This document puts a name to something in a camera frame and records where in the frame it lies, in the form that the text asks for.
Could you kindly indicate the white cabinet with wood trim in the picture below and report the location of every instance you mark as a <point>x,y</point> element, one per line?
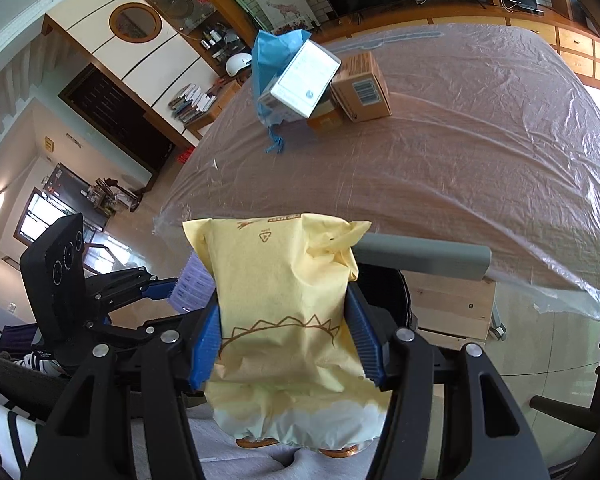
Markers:
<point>130,60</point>

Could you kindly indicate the black chair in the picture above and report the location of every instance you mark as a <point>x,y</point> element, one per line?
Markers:
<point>585,400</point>

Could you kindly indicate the person's grey pants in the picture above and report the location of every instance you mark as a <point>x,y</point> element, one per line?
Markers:
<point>215,455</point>

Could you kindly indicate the oval wooden wall ornament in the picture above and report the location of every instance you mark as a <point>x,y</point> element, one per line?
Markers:
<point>135,21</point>

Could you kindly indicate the yellow paper bag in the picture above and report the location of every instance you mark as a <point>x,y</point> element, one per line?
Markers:
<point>280,310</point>

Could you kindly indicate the giraffe wall poster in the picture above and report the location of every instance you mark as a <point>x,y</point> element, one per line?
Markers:
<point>287,10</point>

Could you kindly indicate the wooden drawer cabinet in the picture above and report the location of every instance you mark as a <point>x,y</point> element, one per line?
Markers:
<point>580,45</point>

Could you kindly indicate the small grey helmet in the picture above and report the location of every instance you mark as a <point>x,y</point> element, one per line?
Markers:
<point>231,36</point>

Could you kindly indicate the white carton box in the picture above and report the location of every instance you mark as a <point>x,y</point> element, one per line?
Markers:
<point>305,80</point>

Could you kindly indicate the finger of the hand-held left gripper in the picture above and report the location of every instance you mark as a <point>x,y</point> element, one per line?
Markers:
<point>157,288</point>
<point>130,331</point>

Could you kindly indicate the person's left forearm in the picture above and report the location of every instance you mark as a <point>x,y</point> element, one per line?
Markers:
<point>5,425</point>

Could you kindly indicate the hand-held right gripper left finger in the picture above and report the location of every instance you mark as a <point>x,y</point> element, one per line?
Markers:
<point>206,347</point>

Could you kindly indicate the clear plastic table cover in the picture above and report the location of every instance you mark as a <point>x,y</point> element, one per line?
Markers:
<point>430,160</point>

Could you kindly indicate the white helmet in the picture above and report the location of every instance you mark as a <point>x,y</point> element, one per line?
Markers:
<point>237,64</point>

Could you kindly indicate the grey foam edge guard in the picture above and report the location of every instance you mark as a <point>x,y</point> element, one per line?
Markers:
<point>430,255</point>

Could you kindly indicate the small orange box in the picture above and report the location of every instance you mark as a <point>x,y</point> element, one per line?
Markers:
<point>325,119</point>

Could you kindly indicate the black round trash bin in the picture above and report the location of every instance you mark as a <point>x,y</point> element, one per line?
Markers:
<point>385,290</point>

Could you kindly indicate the round metal fan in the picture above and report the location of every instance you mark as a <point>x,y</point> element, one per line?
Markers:
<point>172,0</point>

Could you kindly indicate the brown cardboard box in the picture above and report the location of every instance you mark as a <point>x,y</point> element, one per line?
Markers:
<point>362,90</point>

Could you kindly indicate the stack of books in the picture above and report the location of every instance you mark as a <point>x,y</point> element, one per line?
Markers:
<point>192,102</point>

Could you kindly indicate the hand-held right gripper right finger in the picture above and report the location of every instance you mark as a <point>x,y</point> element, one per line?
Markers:
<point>366,342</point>

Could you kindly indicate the clear ribbed plastic bottle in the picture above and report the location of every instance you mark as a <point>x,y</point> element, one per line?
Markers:
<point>194,284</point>

